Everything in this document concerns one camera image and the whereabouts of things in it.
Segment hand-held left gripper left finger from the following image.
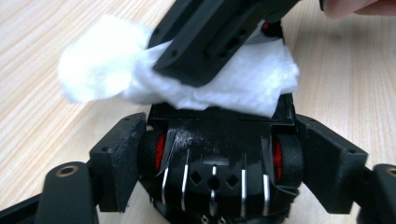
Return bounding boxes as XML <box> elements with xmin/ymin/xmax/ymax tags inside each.
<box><xmin>89</xmin><ymin>112</ymin><xmax>148</xmax><ymax>213</ymax></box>

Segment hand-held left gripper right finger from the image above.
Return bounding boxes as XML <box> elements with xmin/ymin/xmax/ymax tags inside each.
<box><xmin>294</xmin><ymin>114</ymin><xmax>369</xmax><ymax>215</ymax></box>

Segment white wet wipe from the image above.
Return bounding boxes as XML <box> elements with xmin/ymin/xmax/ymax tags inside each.
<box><xmin>57</xmin><ymin>13</ymin><xmax>301</xmax><ymax>119</ymax></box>

